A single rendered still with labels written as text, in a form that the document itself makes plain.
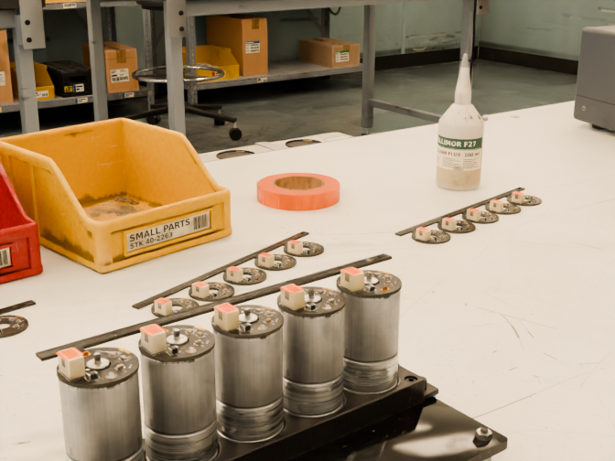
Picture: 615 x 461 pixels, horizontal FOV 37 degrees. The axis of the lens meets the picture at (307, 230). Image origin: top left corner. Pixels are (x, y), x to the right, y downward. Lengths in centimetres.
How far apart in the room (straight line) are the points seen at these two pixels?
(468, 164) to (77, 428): 45
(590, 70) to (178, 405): 69
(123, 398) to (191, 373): 2
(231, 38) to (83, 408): 476
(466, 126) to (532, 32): 569
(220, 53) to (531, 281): 459
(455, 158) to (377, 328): 36
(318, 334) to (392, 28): 581
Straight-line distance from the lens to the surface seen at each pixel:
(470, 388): 41
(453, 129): 68
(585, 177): 75
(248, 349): 31
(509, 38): 650
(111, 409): 29
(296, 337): 33
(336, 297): 33
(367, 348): 35
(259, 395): 32
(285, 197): 63
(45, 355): 30
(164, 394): 30
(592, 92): 92
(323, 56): 533
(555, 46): 625
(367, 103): 414
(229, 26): 503
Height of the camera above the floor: 94
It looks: 19 degrees down
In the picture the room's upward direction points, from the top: straight up
